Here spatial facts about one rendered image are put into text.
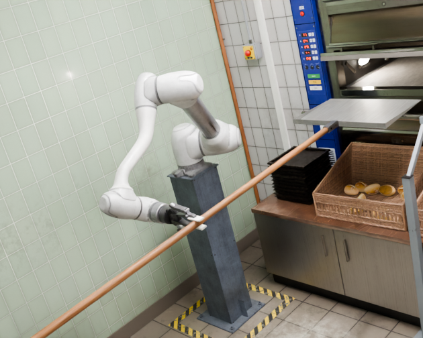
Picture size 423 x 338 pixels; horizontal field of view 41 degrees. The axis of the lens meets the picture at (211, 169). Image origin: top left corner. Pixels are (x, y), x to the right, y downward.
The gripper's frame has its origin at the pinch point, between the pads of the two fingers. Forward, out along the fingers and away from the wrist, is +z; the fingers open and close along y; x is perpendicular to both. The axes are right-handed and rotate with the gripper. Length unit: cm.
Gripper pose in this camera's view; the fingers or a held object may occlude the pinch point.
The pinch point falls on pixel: (197, 222)
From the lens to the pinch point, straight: 225.7
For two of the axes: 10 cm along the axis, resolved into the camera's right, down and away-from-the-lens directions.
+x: -6.8, 4.5, -5.9
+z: 6.9, 1.0, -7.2
